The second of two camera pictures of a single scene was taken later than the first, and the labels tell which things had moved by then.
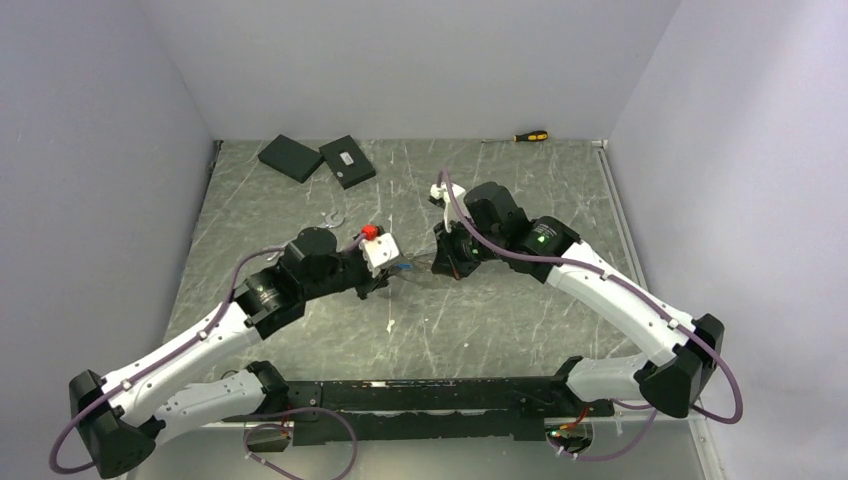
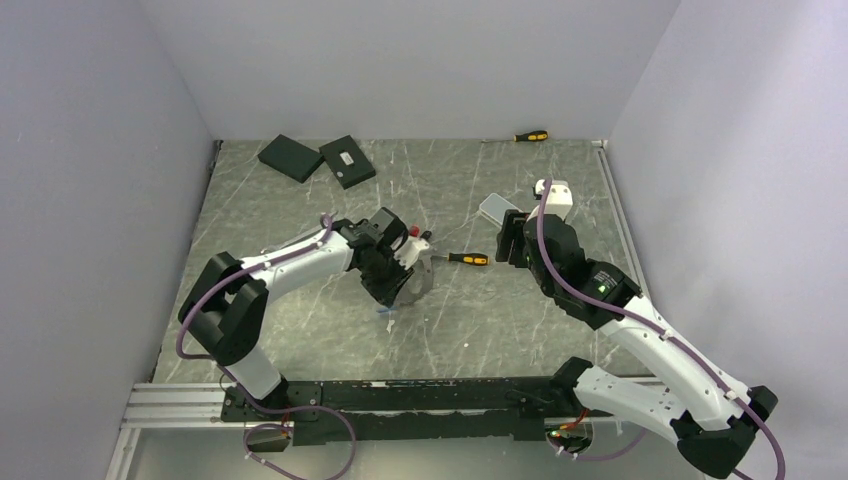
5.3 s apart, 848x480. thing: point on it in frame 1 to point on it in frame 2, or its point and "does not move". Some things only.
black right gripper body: [464, 252] to [513, 229]
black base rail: [332, 411] does not move
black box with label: [347, 161] does not move
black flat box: [290, 158] does not move
